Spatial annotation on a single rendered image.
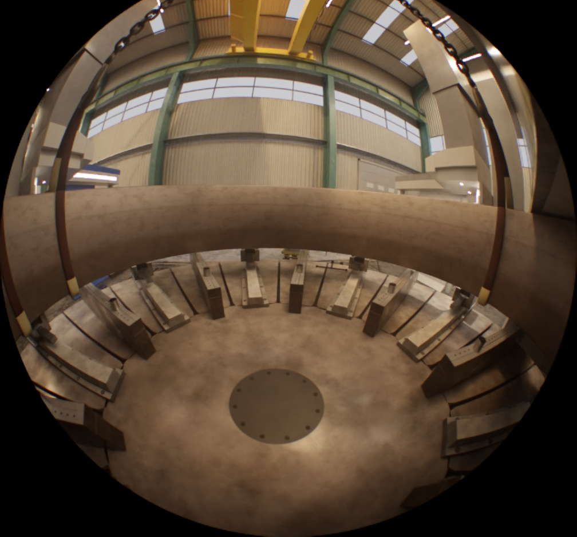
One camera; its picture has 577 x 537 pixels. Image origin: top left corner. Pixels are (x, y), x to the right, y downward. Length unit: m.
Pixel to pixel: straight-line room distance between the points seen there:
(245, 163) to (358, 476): 10.46
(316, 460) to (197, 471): 0.63
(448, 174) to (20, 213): 4.77
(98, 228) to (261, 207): 2.15
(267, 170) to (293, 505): 10.37
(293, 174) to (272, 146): 2.07
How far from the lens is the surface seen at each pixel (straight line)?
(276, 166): 9.95
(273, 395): 1.28
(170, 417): 1.35
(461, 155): 3.06
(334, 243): 2.49
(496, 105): 4.53
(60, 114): 3.11
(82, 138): 3.13
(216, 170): 10.08
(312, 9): 10.89
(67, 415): 1.29
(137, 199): 2.26
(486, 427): 1.63
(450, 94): 3.71
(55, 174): 2.43
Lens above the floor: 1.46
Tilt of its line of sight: 14 degrees down
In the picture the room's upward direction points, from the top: 3 degrees clockwise
